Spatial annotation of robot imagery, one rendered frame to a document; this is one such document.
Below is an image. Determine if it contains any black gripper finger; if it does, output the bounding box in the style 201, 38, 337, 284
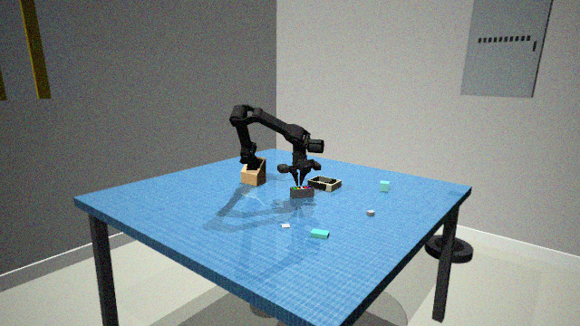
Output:
289, 171, 298, 186
299, 172, 310, 186

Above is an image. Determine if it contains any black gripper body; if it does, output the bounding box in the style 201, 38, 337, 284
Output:
277, 152, 321, 174

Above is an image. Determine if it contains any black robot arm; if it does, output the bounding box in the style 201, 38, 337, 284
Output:
229, 104, 324, 173

